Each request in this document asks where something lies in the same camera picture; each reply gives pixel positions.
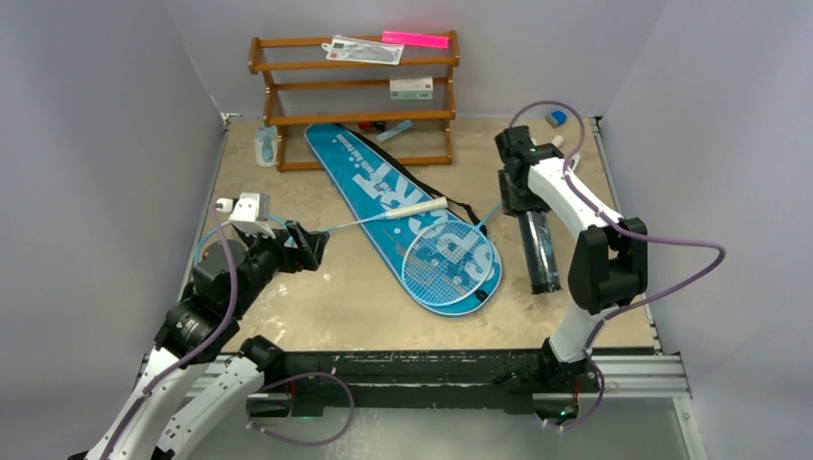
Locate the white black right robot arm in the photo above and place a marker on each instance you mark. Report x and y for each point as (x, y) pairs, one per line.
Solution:
(609, 265)

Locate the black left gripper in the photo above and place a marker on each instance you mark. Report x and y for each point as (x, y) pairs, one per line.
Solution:
(308, 251)

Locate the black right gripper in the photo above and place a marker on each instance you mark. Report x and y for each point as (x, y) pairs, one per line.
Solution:
(523, 203)

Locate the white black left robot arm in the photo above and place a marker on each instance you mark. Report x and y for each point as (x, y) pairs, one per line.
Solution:
(223, 287)

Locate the wooden shelf rack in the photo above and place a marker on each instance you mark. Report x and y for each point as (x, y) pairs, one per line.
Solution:
(303, 87)

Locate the white green small box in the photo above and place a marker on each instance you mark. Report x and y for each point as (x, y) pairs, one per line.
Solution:
(411, 89)

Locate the red black stamp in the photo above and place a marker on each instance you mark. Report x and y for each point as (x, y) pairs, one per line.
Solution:
(378, 126)

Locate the blue white eraser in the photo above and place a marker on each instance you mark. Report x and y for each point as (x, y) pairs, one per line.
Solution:
(556, 118)

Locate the blue racket bag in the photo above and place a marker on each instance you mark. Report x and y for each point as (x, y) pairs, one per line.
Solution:
(388, 202)

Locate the pink ruler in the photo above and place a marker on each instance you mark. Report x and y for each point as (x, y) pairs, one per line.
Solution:
(433, 41)

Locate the blue white packaged item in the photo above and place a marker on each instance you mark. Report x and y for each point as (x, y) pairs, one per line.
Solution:
(266, 146)

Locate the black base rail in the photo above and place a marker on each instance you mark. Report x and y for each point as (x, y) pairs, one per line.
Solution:
(509, 380)

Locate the black shuttlecock tube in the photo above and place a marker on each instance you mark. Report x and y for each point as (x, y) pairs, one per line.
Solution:
(538, 250)

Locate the white plastic package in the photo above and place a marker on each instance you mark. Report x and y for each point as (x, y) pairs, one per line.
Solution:
(348, 49)

